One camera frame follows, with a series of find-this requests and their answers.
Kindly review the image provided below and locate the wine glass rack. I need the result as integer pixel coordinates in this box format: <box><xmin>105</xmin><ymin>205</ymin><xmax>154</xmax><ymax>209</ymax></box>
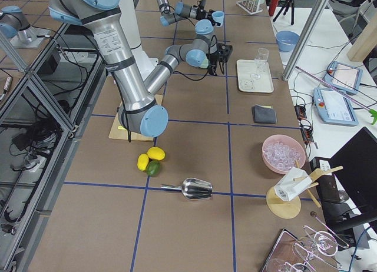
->
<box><xmin>260</xmin><ymin>211</ymin><xmax>350</xmax><ymax>271</ymax></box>

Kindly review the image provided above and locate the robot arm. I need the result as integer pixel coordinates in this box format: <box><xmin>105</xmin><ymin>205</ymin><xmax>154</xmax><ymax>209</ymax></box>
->
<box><xmin>156</xmin><ymin>0</ymin><xmax>220</xmax><ymax>26</ymax></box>
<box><xmin>49</xmin><ymin>0</ymin><xmax>227</xmax><ymax>137</ymax></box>

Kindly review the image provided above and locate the green ceramic bowl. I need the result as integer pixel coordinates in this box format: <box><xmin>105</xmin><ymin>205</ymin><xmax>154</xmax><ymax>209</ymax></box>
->
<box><xmin>198</xmin><ymin>58</ymin><xmax>210</xmax><ymax>69</ymax></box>

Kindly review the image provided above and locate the black laptop monitor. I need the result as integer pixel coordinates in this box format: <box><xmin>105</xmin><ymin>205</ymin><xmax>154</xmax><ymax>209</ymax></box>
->
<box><xmin>310</xmin><ymin>127</ymin><xmax>376</xmax><ymax>233</ymax></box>

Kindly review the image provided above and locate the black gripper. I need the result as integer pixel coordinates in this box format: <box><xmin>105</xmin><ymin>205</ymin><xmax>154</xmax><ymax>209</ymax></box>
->
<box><xmin>208</xmin><ymin>42</ymin><xmax>233</xmax><ymax>75</ymax></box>
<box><xmin>202</xmin><ymin>9</ymin><xmax>214</xmax><ymax>21</ymax></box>

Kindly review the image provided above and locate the wooden cup stand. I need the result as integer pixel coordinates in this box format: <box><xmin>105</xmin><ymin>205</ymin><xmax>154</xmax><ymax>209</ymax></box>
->
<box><xmin>266</xmin><ymin>166</ymin><xmax>343</xmax><ymax>219</ymax></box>

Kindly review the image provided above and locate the teach pendant tablet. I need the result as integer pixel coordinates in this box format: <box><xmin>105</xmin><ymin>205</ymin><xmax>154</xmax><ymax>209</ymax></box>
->
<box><xmin>323</xmin><ymin>61</ymin><xmax>363</xmax><ymax>95</ymax></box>
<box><xmin>313</xmin><ymin>88</ymin><xmax>359</xmax><ymax>127</ymax></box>

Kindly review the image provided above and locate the metal ice scoop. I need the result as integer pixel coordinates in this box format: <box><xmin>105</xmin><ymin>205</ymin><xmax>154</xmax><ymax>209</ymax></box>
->
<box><xmin>161</xmin><ymin>177</ymin><xmax>213</xmax><ymax>201</ymax></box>

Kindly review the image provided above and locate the cream bear serving tray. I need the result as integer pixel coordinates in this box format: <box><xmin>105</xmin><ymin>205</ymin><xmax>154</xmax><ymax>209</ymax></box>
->
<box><xmin>236</xmin><ymin>59</ymin><xmax>274</xmax><ymax>94</ymax></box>

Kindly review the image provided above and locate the black tripod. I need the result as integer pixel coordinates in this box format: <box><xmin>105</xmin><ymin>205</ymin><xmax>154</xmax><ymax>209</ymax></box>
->
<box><xmin>273</xmin><ymin>0</ymin><xmax>295</xmax><ymax>25</ymax></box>

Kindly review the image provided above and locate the yellow lemon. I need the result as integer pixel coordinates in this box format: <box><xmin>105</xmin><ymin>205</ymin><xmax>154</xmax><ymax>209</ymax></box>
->
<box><xmin>147</xmin><ymin>147</ymin><xmax>166</xmax><ymax>161</ymax></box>
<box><xmin>137</xmin><ymin>154</ymin><xmax>150</xmax><ymax>171</ymax></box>

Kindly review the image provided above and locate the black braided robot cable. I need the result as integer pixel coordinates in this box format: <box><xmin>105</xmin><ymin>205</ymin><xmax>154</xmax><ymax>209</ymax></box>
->
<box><xmin>173</xmin><ymin>33</ymin><xmax>219</xmax><ymax>82</ymax></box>

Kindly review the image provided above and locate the clear wine glass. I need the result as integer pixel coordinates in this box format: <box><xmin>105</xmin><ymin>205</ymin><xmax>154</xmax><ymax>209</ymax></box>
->
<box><xmin>250</xmin><ymin>48</ymin><xmax>269</xmax><ymax>80</ymax></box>

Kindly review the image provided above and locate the aluminium frame post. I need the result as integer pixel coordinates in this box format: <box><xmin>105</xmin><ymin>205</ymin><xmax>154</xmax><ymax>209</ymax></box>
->
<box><xmin>282</xmin><ymin>0</ymin><xmax>329</xmax><ymax>81</ymax></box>

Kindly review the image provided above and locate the grey yellow folded cloth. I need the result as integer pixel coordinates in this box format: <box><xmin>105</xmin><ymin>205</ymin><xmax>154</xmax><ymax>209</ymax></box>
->
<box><xmin>252</xmin><ymin>105</ymin><xmax>277</xmax><ymax>124</ymax></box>

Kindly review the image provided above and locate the white wire cup rack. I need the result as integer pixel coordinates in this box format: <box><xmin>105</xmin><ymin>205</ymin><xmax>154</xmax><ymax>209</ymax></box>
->
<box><xmin>236</xmin><ymin>0</ymin><xmax>264</xmax><ymax>15</ymax></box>

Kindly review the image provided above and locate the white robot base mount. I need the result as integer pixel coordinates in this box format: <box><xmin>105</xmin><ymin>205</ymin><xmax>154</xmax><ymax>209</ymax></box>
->
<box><xmin>119</xmin><ymin>0</ymin><xmax>158</xmax><ymax>80</ymax></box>

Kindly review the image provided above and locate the pink bowl of ice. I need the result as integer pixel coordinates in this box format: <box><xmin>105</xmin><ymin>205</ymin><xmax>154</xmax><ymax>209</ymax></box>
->
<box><xmin>262</xmin><ymin>134</ymin><xmax>306</xmax><ymax>174</ymax></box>

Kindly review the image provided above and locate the green avocado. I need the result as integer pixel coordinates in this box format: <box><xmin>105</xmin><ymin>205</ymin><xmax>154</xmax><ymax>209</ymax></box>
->
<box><xmin>145</xmin><ymin>160</ymin><xmax>161</xmax><ymax>177</ymax></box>

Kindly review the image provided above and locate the near teach pendant tablet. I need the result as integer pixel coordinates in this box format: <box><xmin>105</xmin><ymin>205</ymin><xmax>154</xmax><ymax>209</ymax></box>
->
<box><xmin>313</xmin><ymin>88</ymin><xmax>359</xmax><ymax>127</ymax></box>

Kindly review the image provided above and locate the blue bowl with fork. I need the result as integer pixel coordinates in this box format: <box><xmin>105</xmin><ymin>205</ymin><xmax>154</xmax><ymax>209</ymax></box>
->
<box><xmin>275</xmin><ymin>31</ymin><xmax>300</xmax><ymax>52</ymax></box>

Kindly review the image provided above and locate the far teach pendant tablet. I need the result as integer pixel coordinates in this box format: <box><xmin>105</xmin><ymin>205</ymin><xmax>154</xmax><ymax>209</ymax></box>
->
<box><xmin>323</xmin><ymin>61</ymin><xmax>363</xmax><ymax>95</ymax></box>

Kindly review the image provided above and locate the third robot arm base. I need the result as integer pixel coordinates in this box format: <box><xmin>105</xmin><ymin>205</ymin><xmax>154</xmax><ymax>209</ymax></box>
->
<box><xmin>1</xmin><ymin>5</ymin><xmax>51</xmax><ymax>49</ymax></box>

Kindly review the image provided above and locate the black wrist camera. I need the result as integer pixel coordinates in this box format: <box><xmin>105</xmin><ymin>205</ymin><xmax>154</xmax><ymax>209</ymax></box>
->
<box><xmin>198</xmin><ymin>0</ymin><xmax>206</xmax><ymax>11</ymax></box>

